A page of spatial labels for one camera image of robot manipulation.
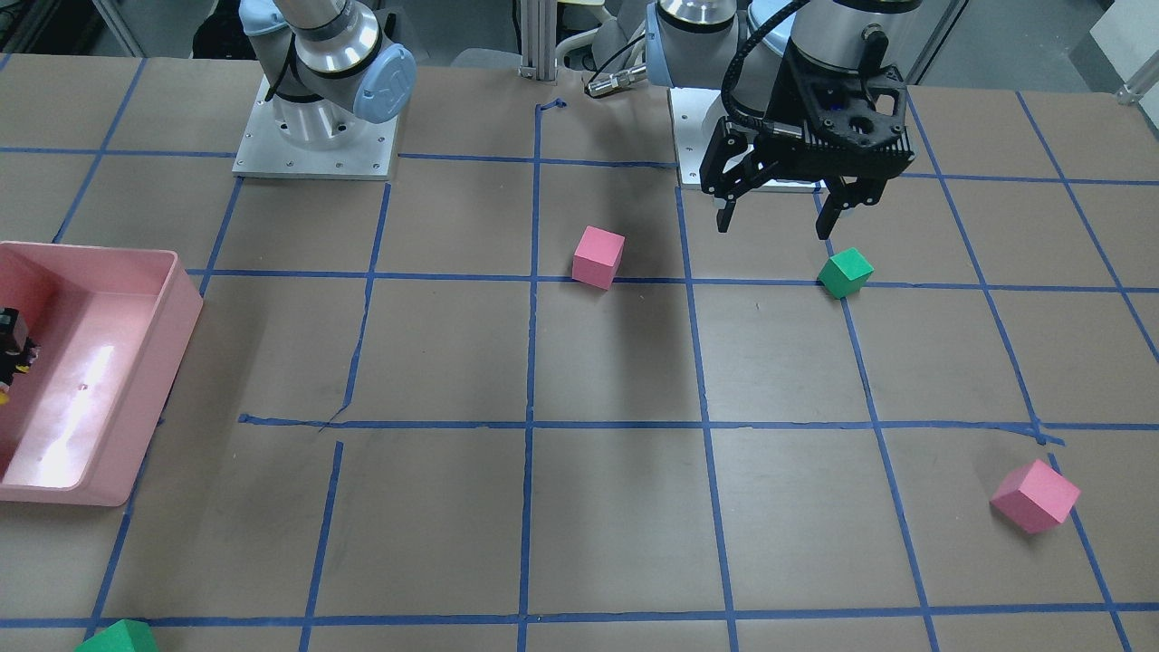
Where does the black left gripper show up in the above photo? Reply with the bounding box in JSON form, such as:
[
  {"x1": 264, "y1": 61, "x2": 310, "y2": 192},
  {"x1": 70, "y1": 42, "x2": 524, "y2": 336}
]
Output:
[{"x1": 699, "y1": 41, "x2": 914, "y2": 241}]

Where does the yellow mushroom push button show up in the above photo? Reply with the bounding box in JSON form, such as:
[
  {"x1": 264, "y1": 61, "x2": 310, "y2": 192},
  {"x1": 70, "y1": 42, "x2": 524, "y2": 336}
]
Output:
[{"x1": 0, "y1": 359, "x2": 32, "y2": 405}]

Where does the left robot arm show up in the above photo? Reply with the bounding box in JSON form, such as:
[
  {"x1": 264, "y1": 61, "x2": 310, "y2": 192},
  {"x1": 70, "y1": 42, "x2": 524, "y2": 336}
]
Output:
[{"x1": 646, "y1": 1, "x2": 919, "y2": 240}]

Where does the pink plastic bin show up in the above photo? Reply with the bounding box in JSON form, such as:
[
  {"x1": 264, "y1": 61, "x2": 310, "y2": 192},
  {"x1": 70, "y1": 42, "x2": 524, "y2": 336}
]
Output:
[{"x1": 1, "y1": 241, "x2": 203, "y2": 506}]

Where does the pink foam cube centre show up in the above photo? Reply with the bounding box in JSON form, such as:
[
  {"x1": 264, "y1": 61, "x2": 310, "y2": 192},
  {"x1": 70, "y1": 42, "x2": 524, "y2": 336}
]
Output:
[{"x1": 570, "y1": 225, "x2": 626, "y2": 292}]

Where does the pink foam cube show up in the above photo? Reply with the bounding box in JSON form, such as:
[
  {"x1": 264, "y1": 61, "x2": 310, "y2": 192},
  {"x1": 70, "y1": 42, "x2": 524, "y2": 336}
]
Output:
[
  {"x1": 570, "y1": 225, "x2": 626, "y2": 292},
  {"x1": 990, "y1": 461, "x2": 1081, "y2": 535}
]

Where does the green foam cube near bin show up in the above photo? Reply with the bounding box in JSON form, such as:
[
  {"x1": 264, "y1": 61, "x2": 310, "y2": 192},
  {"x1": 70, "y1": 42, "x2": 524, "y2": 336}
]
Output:
[{"x1": 75, "y1": 620, "x2": 160, "y2": 652}]

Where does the grey office chair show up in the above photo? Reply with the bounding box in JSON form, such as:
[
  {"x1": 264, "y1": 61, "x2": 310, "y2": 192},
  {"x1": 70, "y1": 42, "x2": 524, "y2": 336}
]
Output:
[{"x1": 450, "y1": 1, "x2": 648, "y2": 74}]

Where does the pink foam cube outer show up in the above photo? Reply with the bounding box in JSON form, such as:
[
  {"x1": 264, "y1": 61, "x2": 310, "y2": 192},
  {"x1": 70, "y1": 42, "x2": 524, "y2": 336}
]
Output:
[{"x1": 990, "y1": 461, "x2": 1081, "y2": 535}]

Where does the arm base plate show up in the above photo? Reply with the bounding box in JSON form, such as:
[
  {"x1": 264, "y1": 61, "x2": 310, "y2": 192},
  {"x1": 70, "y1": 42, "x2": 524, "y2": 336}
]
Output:
[
  {"x1": 669, "y1": 88, "x2": 726, "y2": 189},
  {"x1": 232, "y1": 79, "x2": 400, "y2": 181}
]

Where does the aluminium frame post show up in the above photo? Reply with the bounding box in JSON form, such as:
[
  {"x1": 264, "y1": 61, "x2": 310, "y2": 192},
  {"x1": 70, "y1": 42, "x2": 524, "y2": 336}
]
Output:
[{"x1": 517, "y1": 0, "x2": 557, "y2": 85}]

